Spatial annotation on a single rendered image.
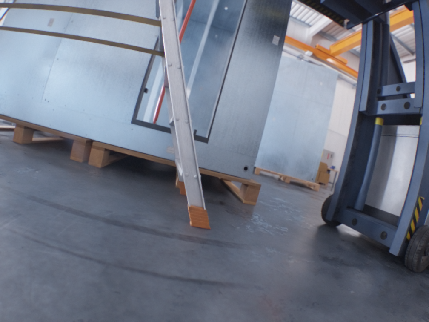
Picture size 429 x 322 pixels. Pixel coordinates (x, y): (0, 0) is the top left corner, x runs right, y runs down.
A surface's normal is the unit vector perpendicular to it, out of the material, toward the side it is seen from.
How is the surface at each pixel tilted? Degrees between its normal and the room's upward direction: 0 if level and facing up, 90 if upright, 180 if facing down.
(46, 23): 90
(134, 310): 0
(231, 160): 90
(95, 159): 90
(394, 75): 90
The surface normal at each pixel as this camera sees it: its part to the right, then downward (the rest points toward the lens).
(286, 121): -0.18, 0.00
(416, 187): -0.94, -0.24
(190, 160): 0.22, 0.07
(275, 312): 0.26, -0.96
